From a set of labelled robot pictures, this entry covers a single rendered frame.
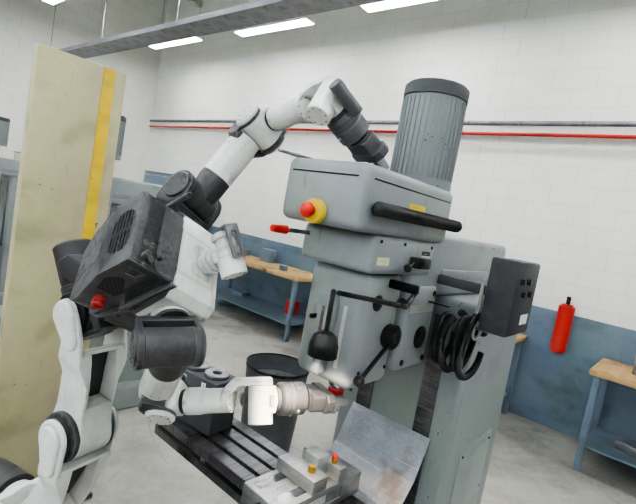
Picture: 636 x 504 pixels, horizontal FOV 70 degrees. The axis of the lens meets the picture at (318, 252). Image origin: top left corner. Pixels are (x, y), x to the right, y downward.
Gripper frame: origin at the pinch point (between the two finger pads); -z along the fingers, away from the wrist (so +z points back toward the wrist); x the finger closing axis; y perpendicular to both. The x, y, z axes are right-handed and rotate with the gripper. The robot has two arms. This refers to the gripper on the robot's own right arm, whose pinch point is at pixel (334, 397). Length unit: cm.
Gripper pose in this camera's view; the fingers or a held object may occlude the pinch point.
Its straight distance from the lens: 138.3
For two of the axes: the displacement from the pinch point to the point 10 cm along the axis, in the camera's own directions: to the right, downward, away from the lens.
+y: -1.9, 9.8, 0.8
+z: -8.7, -1.3, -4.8
